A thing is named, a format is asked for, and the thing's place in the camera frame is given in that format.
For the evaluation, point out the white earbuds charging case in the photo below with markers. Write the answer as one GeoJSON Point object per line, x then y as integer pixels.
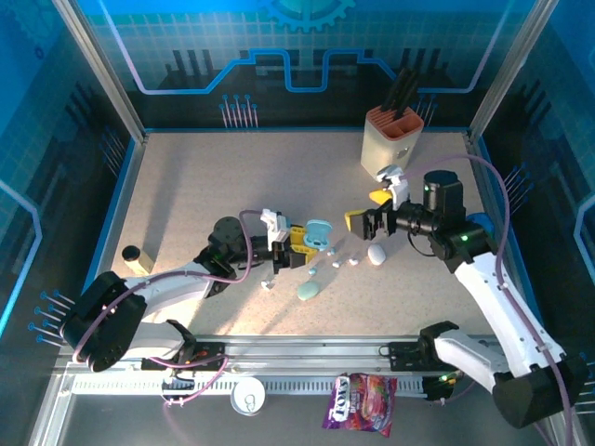
{"type": "Point", "coordinates": [376, 254]}

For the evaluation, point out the beige knife block orange top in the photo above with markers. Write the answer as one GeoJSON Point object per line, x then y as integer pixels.
{"type": "Point", "coordinates": [386, 148]}

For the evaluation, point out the purple candy bag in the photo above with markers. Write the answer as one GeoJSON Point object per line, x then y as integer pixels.
{"type": "Point", "coordinates": [360, 404]}

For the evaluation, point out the light blue earbuds charging case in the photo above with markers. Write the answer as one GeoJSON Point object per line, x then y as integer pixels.
{"type": "Point", "coordinates": [321, 227]}

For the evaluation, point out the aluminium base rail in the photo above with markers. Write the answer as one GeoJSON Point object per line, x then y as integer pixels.
{"type": "Point", "coordinates": [302, 353]}

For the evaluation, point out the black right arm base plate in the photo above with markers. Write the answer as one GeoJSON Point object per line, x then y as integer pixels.
{"type": "Point", "coordinates": [404, 355]}

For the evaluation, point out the aluminium frame post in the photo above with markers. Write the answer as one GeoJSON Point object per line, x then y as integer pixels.
{"type": "Point", "coordinates": [102, 69]}
{"type": "Point", "coordinates": [509, 69]}

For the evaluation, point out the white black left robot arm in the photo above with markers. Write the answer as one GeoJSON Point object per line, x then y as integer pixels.
{"type": "Point", "coordinates": [176, 290]}

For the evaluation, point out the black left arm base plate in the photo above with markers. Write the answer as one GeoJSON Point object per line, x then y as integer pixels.
{"type": "Point", "coordinates": [209, 350]}

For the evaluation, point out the white cup blue lid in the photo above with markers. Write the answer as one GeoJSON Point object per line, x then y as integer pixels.
{"type": "Point", "coordinates": [485, 222]}

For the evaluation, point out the mint earbuds charging case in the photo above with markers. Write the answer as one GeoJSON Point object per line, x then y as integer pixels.
{"type": "Point", "coordinates": [308, 291]}

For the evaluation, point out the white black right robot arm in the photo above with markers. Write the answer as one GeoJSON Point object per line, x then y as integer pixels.
{"type": "Point", "coordinates": [493, 297]}

